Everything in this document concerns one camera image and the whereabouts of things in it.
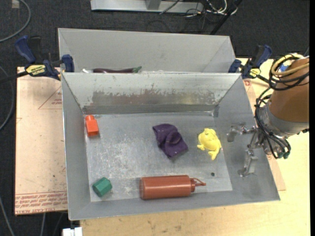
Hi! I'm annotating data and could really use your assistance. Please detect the green block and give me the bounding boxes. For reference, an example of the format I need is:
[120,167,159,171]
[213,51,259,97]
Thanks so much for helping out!
[92,177,113,198]

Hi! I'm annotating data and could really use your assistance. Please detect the grey metal bin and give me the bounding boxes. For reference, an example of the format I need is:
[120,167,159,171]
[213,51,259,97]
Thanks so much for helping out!
[58,28,281,221]

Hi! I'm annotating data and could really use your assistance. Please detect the purple cloth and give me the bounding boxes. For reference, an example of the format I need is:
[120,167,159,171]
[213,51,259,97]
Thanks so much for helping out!
[152,123,189,159]

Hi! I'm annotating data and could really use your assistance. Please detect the brown cardboard board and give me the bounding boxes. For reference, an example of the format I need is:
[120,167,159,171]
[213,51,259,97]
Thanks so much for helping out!
[14,66,287,216]

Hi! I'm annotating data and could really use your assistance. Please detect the small orange bottle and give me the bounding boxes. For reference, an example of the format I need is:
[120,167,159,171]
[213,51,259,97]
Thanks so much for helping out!
[85,114,100,138]

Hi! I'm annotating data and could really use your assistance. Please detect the red-brown squeeze bottle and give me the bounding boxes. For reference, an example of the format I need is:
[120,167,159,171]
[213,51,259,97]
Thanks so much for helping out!
[139,175,207,201]

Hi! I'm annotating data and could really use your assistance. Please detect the yellow toy animal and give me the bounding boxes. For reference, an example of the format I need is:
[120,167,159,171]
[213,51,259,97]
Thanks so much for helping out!
[196,128,222,161]

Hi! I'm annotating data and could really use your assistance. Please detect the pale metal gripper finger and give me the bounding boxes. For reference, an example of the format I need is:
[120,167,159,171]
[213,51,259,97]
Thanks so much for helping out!
[237,148,259,178]
[226,122,256,143]

